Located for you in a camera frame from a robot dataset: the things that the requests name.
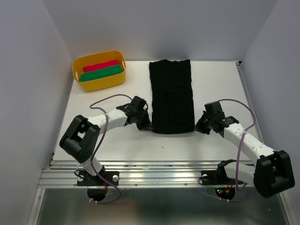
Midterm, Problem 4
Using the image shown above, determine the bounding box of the red rolled t-shirt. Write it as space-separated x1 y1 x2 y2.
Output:
83 60 119 73

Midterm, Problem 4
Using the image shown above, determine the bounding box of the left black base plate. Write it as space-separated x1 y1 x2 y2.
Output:
74 170 120 187

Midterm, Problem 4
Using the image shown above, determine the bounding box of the yellow plastic basket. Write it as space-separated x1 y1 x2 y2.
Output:
72 50 126 92

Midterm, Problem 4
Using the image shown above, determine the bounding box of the green rolled t-shirt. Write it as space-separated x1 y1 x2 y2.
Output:
79 65 123 82

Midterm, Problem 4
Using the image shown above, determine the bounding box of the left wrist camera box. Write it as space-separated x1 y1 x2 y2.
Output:
129 96 148 113

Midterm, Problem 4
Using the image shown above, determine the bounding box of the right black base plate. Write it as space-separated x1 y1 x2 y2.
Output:
198 170 235 186

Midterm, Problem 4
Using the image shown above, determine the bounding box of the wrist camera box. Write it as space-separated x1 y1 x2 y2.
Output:
129 96 148 113
204 101 225 121

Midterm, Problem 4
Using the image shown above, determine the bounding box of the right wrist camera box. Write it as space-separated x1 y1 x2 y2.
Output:
204 101 225 121

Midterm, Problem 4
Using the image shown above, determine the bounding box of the aluminium rail frame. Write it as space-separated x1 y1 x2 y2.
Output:
28 61 299 225

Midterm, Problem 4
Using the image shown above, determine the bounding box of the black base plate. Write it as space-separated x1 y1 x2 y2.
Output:
74 170 120 187
198 170 235 186

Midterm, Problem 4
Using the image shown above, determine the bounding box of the black t-shirt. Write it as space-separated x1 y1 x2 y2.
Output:
149 60 195 134

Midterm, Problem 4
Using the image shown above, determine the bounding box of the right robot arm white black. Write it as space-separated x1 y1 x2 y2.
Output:
195 112 295 198

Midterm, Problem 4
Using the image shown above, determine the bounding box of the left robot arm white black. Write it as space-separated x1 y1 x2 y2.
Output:
59 102 151 185

